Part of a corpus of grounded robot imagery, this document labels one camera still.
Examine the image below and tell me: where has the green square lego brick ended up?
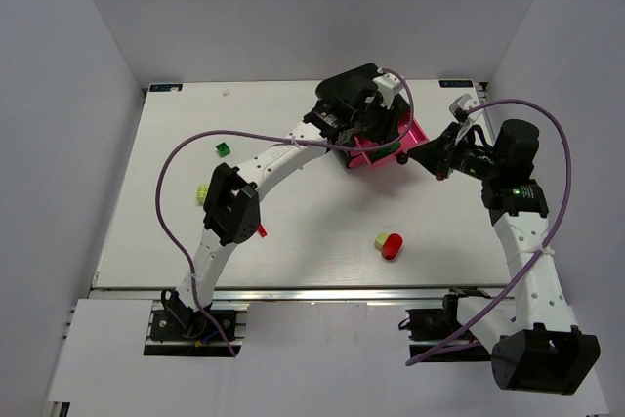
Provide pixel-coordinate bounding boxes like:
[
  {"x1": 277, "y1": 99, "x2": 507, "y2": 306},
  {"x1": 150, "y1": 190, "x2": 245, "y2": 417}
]
[{"x1": 216, "y1": 142, "x2": 231, "y2": 158}]

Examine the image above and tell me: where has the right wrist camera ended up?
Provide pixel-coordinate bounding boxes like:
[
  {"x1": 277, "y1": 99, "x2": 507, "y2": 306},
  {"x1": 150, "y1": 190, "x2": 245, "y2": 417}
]
[{"x1": 449, "y1": 94, "x2": 481, "y2": 124}]

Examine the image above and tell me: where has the pink drawer with black knob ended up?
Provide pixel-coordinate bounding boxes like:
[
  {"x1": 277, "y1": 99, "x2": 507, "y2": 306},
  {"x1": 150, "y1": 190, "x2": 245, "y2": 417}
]
[{"x1": 338, "y1": 111, "x2": 429, "y2": 170}]

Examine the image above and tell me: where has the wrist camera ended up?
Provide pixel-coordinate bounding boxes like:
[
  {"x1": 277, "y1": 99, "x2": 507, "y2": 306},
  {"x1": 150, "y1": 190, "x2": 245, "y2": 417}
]
[
  {"x1": 449, "y1": 94, "x2": 481, "y2": 124},
  {"x1": 373, "y1": 72, "x2": 403, "y2": 109}
]

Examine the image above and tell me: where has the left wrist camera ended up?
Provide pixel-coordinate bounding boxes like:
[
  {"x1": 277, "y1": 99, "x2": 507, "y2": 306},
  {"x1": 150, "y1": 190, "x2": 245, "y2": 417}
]
[{"x1": 373, "y1": 72, "x2": 403, "y2": 109}]

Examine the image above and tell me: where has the pale yellow small lego brick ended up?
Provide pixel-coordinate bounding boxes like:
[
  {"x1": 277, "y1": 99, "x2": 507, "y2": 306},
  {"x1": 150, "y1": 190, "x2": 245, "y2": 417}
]
[{"x1": 374, "y1": 232, "x2": 390, "y2": 250}]

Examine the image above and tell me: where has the green long lego plate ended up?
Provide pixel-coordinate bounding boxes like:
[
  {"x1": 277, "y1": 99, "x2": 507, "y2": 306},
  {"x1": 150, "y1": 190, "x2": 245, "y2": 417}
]
[{"x1": 369, "y1": 143, "x2": 400, "y2": 161}]

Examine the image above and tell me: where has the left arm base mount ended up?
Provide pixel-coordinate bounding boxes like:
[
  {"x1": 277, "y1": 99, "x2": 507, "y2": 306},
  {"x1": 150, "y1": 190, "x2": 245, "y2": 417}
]
[{"x1": 144, "y1": 290, "x2": 246, "y2": 358}]

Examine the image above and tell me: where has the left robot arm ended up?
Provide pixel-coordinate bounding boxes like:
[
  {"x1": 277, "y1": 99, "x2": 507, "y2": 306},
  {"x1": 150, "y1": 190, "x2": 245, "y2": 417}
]
[{"x1": 161, "y1": 66, "x2": 414, "y2": 331}]

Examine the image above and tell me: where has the black drawer cabinet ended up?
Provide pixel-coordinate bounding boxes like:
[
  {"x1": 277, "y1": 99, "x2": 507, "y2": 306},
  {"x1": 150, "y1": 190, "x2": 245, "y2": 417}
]
[{"x1": 304, "y1": 63, "x2": 410, "y2": 169}]

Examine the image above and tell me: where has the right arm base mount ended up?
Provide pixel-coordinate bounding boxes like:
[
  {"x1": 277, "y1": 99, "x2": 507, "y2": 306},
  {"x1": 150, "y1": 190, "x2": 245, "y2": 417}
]
[{"x1": 398, "y1": 287, "x2": 491, "y2": 362}]

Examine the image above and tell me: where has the red round lego block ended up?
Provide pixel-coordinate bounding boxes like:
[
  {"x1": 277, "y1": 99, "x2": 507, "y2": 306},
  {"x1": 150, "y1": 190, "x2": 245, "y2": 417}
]
[{"x1": 381, "y1": 233, "x2": 403, "y2": 261}]

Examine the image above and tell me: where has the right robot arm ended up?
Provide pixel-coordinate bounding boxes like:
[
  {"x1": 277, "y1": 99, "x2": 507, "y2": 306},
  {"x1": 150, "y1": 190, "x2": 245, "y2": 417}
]
[{"x1": 407, "y1": 119, "x2": 601, "y2": 396}]

